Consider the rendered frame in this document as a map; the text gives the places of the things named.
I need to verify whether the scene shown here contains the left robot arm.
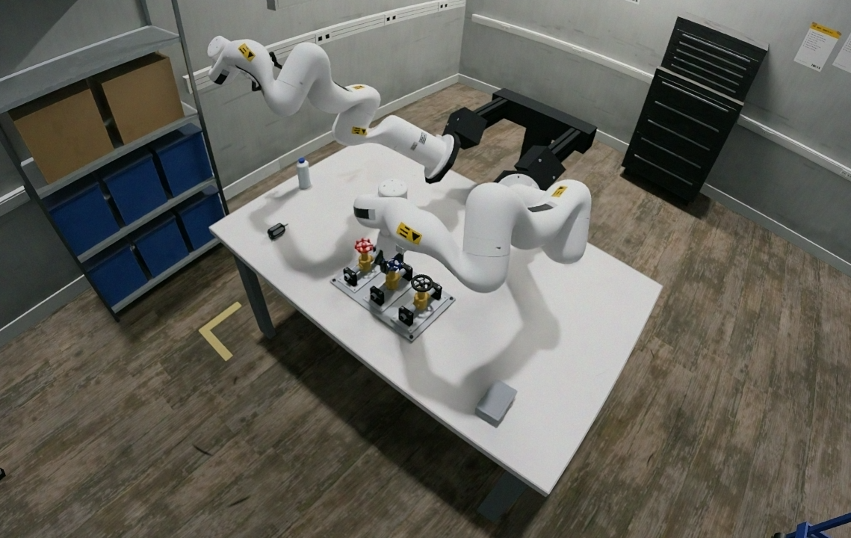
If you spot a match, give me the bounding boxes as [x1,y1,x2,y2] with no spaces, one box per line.
[353,174,591,293]

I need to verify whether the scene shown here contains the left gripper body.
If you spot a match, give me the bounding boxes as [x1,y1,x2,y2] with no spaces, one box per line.
[376,231,399,261]

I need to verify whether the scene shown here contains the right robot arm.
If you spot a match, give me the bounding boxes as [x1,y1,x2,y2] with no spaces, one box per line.
[208,36,454,179]

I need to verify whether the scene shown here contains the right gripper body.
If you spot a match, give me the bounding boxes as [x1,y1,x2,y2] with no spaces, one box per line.
[242,61,274,84]

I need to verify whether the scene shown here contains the white bottle with blue cap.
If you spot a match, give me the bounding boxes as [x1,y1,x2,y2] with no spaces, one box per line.
[296,158,311,189]

